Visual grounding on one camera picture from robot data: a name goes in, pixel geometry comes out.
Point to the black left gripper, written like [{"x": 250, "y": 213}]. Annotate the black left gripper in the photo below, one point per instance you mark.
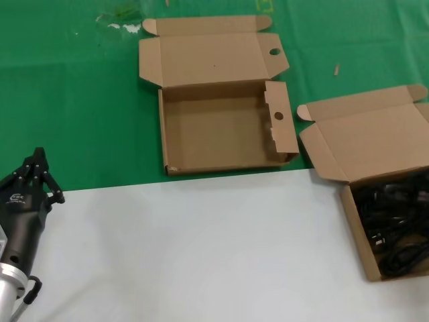
[{"x": 23, "y": 221}]

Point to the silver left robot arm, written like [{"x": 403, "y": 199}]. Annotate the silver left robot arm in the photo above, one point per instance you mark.
[{"x": 8, "y": 292}]

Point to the cardboard box with round holes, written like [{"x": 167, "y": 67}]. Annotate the cardboard box with round holes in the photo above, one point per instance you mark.
[{"x": 214, "y": 134}]

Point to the green table cloth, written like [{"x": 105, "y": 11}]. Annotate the green table cloth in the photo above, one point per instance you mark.
[{"x": 67, "y": 100}]

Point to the tan wooden scrap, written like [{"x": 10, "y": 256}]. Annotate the tan wooden scrap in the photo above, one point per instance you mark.
[{"x": 336, "y": 70}]

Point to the left wrist silver bracket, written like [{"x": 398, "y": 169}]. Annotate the left wrist silver bracket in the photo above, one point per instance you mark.
[{"x": 2, "y": 241}]

